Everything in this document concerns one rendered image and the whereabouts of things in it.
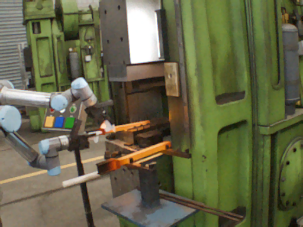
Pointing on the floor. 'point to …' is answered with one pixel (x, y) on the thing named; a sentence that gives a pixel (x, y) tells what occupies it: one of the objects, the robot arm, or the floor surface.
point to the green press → (61, 51)
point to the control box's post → (83, 188)
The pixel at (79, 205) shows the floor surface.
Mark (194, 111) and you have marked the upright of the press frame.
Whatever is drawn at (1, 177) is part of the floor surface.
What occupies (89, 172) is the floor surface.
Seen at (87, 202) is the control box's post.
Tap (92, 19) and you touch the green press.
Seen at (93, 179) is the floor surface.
